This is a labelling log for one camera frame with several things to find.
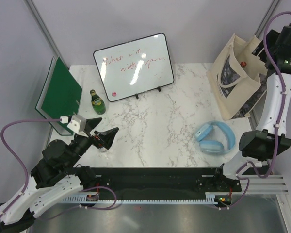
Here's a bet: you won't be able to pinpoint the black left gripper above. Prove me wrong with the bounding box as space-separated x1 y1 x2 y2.
66 117 119 168

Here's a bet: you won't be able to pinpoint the small white blue can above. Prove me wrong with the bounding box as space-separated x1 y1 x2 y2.
98 146 108 153

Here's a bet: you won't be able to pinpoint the cola glass bottle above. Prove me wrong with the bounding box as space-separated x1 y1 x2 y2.
240 62 247 69

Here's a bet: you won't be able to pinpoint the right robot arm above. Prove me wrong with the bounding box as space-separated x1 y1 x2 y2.
212 23 291 191

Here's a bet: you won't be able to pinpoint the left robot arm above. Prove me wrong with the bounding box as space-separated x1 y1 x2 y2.
0 115 119 233

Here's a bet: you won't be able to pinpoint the beige canvas tote bag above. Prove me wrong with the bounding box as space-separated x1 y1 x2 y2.
207 34 267 120

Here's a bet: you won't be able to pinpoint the green bottle far left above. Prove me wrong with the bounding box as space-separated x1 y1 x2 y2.
90 89 106 115

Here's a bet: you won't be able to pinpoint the green binder folder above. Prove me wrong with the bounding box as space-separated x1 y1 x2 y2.
34 56 83 136

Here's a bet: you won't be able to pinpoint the whiteboard with red writing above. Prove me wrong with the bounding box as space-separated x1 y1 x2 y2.
93 33 175 102

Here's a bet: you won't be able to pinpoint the light blue headphones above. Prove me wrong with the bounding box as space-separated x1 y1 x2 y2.
194 121 236 155

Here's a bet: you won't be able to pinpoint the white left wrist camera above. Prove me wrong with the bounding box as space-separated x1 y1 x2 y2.
67 115 86 136

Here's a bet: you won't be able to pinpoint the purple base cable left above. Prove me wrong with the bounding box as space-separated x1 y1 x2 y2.
38 186 117 221

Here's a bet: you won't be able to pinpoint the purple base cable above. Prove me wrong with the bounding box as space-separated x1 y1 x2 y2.
214 173 250 211
38 186 117 221

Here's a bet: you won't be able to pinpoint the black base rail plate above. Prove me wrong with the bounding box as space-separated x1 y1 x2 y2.
92 167 242 198

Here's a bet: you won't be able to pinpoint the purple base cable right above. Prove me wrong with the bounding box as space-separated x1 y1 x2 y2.
214 173 250 211

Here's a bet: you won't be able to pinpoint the white slotted cable duct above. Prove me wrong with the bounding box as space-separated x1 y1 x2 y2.
60 193 232 205

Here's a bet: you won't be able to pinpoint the aluminium extrusion rail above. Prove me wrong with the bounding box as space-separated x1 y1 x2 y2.
246 175 288 195

